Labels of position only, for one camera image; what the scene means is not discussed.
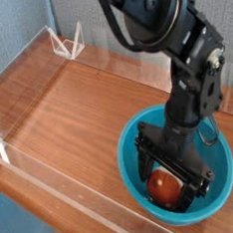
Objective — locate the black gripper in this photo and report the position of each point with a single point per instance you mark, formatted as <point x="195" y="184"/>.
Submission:
<point x="174" y="149"/>

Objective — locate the brown and white toy mushroom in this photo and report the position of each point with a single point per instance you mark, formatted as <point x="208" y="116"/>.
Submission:
<point x="164" y="188"/>

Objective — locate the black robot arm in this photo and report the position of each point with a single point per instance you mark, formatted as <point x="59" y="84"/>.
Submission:
<point x="177" y="29"/>

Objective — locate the blue plastic bowl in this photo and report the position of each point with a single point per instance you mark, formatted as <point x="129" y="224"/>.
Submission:
<point x="218" y="156"/>

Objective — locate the clear acrylic front barrier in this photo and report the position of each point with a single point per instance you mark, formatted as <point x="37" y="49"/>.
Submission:
<point x="106" y="212"/>

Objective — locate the clear acrylic barrier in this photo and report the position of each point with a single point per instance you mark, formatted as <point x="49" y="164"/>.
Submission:
<point x="151" y="70"/>
<point x="106" y="212"/>

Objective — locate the clear acrylic back barrier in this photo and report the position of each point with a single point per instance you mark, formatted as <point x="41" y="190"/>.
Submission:
<point x="151" y="70"/>

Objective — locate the clear acrylic corner bracket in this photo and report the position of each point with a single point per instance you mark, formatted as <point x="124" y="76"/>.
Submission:
<point x="68" y="49"/>

